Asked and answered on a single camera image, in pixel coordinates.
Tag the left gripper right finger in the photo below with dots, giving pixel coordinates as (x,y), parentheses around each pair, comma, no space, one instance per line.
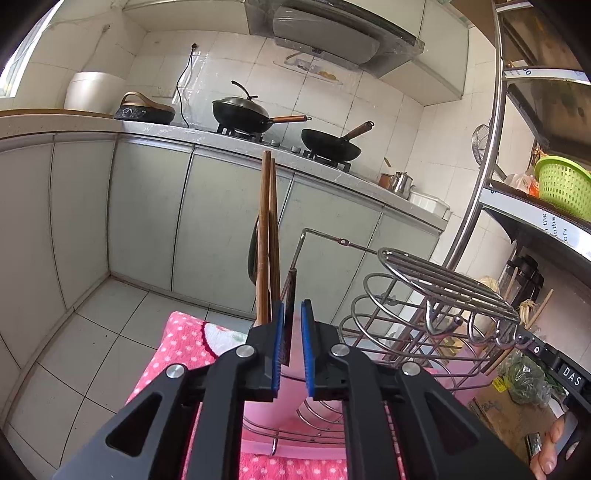
(399,423)

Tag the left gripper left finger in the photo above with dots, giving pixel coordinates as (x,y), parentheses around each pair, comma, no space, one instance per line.
(187,423)

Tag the dark chopstick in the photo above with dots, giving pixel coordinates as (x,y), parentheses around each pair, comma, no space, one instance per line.
(289,297)

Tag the black ladle spoon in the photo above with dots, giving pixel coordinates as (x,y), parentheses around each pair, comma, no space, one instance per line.
(252,258)

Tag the brown wooden chopstick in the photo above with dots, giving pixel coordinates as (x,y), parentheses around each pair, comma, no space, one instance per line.
(274,237)
(262,267)

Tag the person right hand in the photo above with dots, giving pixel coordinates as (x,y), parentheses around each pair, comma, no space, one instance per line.
(544,462)

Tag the pink polka dot towel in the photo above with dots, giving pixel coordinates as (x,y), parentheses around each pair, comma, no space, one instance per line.
(196,343)

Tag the cardboard box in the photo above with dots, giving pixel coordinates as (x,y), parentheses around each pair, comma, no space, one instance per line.
(510,421)

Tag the bagged green vegetables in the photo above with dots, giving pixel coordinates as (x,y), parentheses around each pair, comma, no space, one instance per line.
(525,380)

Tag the napa cabbage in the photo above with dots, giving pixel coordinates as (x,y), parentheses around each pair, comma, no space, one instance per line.
(491,283)

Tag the black blender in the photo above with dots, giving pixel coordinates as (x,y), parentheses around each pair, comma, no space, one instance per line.
(528,282)

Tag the steel kettle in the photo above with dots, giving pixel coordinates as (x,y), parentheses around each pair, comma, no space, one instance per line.
(401,184)

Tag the black frying pan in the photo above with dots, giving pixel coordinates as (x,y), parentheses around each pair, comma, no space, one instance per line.
(331,147)

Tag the black wok with lid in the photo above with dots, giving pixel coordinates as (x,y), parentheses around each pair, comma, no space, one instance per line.
(243,114)

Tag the metal shelf rack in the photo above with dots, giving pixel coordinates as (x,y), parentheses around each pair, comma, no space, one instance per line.
(541,94)

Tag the green plastic colander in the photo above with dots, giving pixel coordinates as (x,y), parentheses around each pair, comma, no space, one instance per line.
(564,184)

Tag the black induction pot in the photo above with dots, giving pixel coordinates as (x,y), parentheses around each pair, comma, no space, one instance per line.
(135,106)

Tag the white rice cooker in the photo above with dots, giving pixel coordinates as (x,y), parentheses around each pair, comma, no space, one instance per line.
(96,92)

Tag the range hood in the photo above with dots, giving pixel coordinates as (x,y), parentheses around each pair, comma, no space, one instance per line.
(336,31)

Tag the wire utensil rack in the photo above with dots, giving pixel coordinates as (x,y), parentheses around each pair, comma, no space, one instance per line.
(415,310)

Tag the wire mesh strainer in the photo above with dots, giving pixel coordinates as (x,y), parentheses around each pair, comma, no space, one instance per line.
(479,141)

